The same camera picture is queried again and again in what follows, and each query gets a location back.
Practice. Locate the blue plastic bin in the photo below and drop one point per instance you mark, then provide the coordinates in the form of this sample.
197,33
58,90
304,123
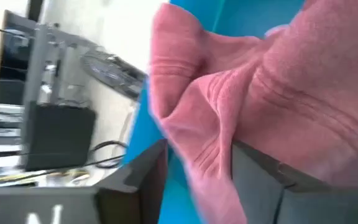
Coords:
244,17

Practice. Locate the black box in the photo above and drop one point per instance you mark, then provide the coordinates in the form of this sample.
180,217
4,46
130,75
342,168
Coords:
59,137

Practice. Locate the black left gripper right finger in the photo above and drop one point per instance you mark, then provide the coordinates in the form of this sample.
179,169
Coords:
291,205

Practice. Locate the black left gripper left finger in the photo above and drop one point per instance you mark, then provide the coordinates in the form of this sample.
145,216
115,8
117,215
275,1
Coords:
126,193

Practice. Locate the pink knit hat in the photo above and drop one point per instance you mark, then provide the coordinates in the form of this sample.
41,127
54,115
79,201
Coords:
291,102

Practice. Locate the grey desk fan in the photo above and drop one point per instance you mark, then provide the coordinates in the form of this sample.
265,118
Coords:
113,73

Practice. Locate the grey metal frame post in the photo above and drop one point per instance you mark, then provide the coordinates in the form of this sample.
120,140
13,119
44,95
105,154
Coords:
34,77

